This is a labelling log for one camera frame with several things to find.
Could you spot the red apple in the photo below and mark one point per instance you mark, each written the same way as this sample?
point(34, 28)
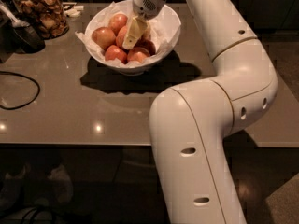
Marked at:
point(103, 37)
point(116, 22)
point(120, 37)
point(114, 52)
point(148, 45)
point(137, 54)

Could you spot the white shoe left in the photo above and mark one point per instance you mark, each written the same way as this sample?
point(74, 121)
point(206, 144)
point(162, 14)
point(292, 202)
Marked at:
point(12, 184)

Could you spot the white paper bowl liner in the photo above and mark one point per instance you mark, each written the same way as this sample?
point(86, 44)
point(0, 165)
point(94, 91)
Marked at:
point(93, 48)

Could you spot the glass jar of dried chips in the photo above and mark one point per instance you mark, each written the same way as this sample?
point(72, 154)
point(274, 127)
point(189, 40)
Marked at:
point(47, 16)

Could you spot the white ceramic bowl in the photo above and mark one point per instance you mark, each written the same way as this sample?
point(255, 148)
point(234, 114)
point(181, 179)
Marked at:
point(168, 44)

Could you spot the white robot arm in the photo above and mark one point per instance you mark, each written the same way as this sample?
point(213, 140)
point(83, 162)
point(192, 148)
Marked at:
point(188, 122)

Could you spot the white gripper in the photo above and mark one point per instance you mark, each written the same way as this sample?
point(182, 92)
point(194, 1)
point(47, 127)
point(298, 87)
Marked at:
point(146, 5)

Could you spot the white shoe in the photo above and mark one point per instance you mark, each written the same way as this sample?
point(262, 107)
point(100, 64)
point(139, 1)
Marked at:
point(62, 184)
point(12, 184)

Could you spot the white shoe right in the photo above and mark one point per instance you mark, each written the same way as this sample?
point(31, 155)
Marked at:
point(62, 184)

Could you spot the black round appliance base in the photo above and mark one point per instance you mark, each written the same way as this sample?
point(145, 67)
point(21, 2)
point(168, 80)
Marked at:
point(28, 39)

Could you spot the small white items on table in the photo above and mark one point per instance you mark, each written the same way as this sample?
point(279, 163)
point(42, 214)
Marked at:
point(73, 11)

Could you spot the white spoon handle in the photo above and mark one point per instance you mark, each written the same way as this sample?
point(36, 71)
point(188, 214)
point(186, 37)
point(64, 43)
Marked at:
point(16, 23)

